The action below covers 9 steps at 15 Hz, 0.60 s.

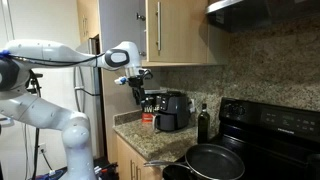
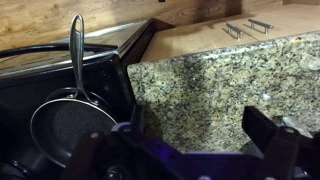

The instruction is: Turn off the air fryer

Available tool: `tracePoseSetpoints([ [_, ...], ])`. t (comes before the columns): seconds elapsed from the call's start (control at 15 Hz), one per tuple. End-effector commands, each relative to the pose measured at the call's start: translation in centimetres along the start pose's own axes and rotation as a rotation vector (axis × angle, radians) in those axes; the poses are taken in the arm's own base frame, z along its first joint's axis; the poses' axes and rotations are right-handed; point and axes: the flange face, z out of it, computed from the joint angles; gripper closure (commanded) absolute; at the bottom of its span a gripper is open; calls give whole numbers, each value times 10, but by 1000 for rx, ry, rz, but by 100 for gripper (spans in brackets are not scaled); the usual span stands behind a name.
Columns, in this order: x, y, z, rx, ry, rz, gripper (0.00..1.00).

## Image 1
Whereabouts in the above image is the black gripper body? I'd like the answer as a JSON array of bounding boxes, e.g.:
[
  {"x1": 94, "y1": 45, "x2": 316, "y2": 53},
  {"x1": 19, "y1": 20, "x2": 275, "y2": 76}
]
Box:
[{"x1": 128, "y1": 69, "x2": 153, "y2": 105}]

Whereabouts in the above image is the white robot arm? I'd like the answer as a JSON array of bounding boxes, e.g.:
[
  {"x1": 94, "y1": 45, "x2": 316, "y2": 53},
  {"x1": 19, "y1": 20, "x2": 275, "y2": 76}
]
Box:
[{"x1": 0, "y1": 39, "x2": 148, "y2": 180}]

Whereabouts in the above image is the black air fryer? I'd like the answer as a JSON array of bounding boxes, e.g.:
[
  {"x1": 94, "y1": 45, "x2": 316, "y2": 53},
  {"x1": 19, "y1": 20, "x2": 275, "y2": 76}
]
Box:
[{"x1": 152, "y1": 91, "x2": 190, "y2": 132}]

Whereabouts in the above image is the black red whey protein bag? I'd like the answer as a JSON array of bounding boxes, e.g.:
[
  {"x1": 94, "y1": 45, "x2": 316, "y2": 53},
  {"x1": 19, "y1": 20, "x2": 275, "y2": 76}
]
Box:
[{"x1": 142, "y1": 97, "x2": 155, "y2": 123}]

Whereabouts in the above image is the stainless steel refrigerator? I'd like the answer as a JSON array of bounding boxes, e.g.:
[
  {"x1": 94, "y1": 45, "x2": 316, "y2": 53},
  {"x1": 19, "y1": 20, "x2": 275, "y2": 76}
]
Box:
[{"x1": 73, "y1": 37, "x2": 105, "y2": 159}]

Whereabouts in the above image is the wooden upper cabinet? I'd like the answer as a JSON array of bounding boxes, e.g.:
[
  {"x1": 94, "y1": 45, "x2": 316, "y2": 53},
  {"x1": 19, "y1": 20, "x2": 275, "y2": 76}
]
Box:
[{"x1": 98, "y1": 0, "x2": 230, "y2": 67}]

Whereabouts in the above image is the wooden cabinet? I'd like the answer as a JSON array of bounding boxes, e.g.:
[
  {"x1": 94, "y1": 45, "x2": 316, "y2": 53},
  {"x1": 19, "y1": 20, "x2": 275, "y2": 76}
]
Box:
[
  {"x1": 116, "y1": 135, "x2": 162, "y2": 180},
  {"x1": 98, "y1": 0, "x2": 230, "y2": 67}
]

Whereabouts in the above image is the dark olive oil bottle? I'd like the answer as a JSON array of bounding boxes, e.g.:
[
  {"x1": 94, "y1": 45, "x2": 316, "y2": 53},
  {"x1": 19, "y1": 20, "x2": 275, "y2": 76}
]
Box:
[{"x1": 197, "y1": 103, "x2": 210, "y2": 144}]

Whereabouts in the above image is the wooden lower cabinet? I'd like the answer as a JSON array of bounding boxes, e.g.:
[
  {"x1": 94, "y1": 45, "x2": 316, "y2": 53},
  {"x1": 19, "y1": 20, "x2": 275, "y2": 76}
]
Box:
[{"x1": 116, "y1": 135, "x2": 162, "y2": 180}]

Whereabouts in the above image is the black tripod stand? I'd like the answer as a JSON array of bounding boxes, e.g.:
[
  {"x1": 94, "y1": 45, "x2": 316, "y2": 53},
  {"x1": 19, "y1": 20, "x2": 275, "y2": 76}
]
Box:
[{"x1": 25, "y1": 69, "x2": 44, "y2": 180}]

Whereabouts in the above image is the black frying pan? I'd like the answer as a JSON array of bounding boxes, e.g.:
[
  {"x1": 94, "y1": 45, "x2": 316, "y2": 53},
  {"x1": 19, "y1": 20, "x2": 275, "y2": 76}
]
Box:
[{"x1": 144, "y1": 144, "x2": 245, "y2": 180}]

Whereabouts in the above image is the black range hood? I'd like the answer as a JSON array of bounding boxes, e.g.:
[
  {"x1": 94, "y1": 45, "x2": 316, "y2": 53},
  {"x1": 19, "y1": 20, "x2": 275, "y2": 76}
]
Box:
[{"x1": 205, "y1": 0, "x2": 320, "y2": 33}]

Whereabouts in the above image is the black electric stove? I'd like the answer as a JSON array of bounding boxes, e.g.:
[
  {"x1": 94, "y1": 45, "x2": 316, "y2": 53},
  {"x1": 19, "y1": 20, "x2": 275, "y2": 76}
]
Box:
[{"x1": 162, "y1": 97, "x2": 320, "y2": 180}]

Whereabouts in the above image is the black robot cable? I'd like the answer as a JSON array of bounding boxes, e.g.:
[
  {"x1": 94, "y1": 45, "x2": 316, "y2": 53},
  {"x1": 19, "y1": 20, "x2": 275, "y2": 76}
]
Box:
[{"x1": 9, "y1": 52, "x2": 106, "y2": 67}]

